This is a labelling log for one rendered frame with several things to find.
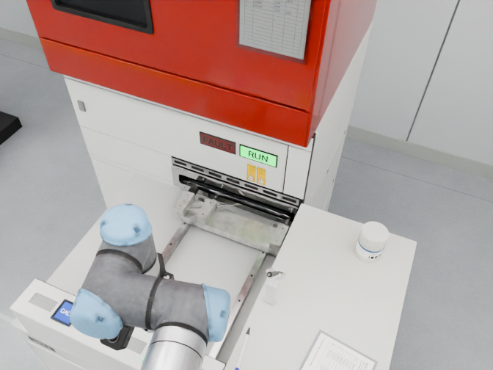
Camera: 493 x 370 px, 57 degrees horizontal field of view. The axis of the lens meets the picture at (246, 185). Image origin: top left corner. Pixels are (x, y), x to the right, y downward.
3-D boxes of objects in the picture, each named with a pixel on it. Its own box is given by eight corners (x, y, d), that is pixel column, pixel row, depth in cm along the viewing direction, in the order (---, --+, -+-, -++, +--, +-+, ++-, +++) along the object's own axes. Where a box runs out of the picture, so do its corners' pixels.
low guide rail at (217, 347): (273, 229, 149) (274, 223, 146) (279, 230, 148) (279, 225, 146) (202, 371, 117) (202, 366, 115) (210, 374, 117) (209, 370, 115)
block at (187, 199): (185, 195, 150) (185, 189, 147) (195, 199, 149) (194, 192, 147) (174, 213, 145) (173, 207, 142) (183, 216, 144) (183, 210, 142)
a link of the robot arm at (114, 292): (138, 327, 60) (162, 257, 67) (56, 311, 61) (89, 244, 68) (145, 350, 66) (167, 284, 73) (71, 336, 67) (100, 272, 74)
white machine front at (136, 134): (94, 153, 171) (64, 59, 141) (300, 225, 150) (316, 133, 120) (89, 158, 169) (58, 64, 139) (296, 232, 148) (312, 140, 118)
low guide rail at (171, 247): (199, 202, 156) (199, 197, 153) (205, 204, 155) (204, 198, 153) (114, 330, 124) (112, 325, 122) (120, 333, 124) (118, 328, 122)
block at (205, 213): (207, 203, 148) (207, 197, 145) (217, 206, 147) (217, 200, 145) (196, 221, 143) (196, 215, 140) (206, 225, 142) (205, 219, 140)
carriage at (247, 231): (184, 200, 152) (184, 194, 150) (287, 237, 143) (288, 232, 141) (172, 218, 147) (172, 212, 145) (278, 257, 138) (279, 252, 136)
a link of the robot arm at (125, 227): (86, 238, 67) (108, 194, 73) (102, 277, 75) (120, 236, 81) (137, 246, 66) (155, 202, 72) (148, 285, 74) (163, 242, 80)
